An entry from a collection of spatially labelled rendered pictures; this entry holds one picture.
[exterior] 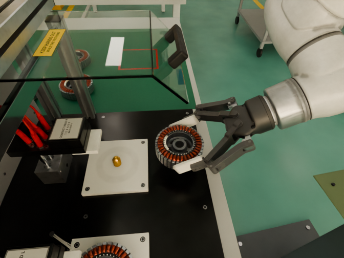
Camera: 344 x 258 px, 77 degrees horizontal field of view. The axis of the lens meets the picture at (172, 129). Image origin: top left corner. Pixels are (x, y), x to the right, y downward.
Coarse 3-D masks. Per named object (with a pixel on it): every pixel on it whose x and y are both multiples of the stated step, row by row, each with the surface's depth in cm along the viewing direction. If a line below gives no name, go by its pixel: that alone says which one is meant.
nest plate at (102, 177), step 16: (112, 144) 57; (128, 144) 58; (144, 144) 58; (96, 160) 54; (128, 160) 54; (144, 160) 54; (96, 176) 51; (112, 176) 51; (128, 176) 51; (144, 176) 51; (96, 192) 48; (112, 192) 49; (128, 192) 50
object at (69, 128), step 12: (60, 120) 44; (72, 120) 44; (84, 120) 44; (48, 132) 45; (60, 132) 42; (72, 132) 42; (84, 132) 44; (96, 132) 47; (12, 144) 43; (24, 144) 43; (48, 144) 41; (60, 144) 41; (72, 144) 42; (84, 144) 43; (96, 144) 45; (12, 156) 42; (24, 156) 43; (48, 156) 48
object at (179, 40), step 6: (168, 30) 43; (174, 30) 41; (180, 30) 42; (168, 36) 43; (174, 36) 40; (180, 36) 39; (168, 42) 44; (180, 42) 37; (180, 48) 36; (174, 54) 37; (180, 54) 36; (186, 54) 36; (168, 60) 37; (174, 60) 36; (180, 60) 37; (174, 66) 37
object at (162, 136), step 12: (168, 132) 51; (180, 132) 51; (192, 132) 51; (156, 144) 49; (168, 144) 51; (180, 144) 51; (192, 144) 50; (168, 156) 46; (180, 156) 46; (192, 156) 46
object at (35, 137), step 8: (24, 120) 37; (40, 120) 43; (24, 128) 44; (32, 128) 43; (40, 128) 41; (48, 128) 45; (24, 136) 41; (32, 136) 39; (40, 136) 42; (40, 144) 41
